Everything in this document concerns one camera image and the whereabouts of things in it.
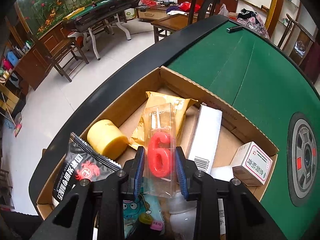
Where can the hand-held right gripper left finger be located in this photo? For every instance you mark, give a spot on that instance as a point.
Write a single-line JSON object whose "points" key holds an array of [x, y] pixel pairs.
{"points": [[138, 172]]}

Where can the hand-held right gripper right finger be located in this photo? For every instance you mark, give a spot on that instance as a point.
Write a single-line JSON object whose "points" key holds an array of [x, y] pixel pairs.
{"points": [[182, 175]]}

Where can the boxed red number candle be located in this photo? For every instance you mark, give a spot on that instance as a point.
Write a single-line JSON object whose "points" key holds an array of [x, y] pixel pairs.
{"points": [[158, 155]]}

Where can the teal tissue pack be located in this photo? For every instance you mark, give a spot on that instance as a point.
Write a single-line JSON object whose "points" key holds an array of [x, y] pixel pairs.
{"points": [[132, 210]]}

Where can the white bottle plain label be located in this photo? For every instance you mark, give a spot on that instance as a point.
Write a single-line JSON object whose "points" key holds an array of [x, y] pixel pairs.
{"points": [[221, 173]]}

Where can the white bottle red text label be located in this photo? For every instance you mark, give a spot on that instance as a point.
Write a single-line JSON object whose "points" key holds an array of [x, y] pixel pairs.
{"points": [[182, 220]]}

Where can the long white barcode box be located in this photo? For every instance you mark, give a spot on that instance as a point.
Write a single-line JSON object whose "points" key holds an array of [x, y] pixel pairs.
{"points": [[206, 135]]}

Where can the yellow foam cylinder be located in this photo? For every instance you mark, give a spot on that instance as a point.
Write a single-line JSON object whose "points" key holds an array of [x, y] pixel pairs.
{"points": [[105, 137]]}

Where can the black foil packet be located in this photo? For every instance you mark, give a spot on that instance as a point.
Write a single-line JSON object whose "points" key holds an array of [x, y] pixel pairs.
{"points": [[85, 165]]}

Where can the shallow cardboard box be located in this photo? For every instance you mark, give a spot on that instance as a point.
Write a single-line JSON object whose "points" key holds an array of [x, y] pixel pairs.
{"points": [[226, 142]]}

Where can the yellow foil packet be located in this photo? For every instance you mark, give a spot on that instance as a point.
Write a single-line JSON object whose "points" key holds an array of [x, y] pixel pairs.
{"points": [[180, 110]]}

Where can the small white medicine box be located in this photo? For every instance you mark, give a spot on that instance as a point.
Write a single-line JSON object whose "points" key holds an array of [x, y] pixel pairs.
{"points": [[252, 165]]}

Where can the round table centre panel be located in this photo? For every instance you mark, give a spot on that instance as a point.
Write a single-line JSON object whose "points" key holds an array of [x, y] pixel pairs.
{"points": [[305, 155]]}

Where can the broom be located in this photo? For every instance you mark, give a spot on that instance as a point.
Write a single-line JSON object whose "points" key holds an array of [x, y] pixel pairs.
{"points": [[12, 120]]}

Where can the brown wooden side chair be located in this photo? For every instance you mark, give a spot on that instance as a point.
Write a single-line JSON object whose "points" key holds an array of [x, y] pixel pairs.
{"points": [[62, 52]]}

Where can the dark green stick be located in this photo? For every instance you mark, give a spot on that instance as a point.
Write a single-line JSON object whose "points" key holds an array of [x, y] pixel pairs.
{"points": [[233, 29]]}

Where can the cream round appliance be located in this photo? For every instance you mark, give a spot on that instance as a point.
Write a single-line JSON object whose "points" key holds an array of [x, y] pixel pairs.
{"points": [[130, 13]]}

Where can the low wooden cabinet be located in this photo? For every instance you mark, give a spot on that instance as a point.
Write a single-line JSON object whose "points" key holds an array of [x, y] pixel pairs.
{"points": [[152, 12]]}

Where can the folding mahjong table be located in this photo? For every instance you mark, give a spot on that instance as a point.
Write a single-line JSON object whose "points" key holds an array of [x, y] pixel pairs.
{"points": [[100, 12]]}

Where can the floral cloth bag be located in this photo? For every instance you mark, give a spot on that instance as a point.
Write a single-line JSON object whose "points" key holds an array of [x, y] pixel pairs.
{"points": [[252, 22]]}

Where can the red plastic bag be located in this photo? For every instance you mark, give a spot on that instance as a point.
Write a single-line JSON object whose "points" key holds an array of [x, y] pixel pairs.
{"points": [[147, 2], [188, 6]]}

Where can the white plastic bag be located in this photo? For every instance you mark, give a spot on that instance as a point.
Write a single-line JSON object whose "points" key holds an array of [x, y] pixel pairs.
{"points": [[223, 10]]}

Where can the blue plastic container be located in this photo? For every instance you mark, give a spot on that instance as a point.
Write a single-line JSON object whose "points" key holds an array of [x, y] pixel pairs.
{"points": [[12, 58]]}

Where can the dark red garment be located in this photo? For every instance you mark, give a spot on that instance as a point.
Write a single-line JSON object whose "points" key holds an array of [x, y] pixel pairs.
{"points": [[312, 65]]}

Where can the carved wooden armchair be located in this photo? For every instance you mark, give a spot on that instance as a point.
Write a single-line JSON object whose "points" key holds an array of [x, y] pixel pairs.
{"points": [[297, 42]]}

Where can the flower wall mural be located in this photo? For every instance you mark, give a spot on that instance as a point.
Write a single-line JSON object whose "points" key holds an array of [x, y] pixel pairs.
{"points": [[55, 2]]}

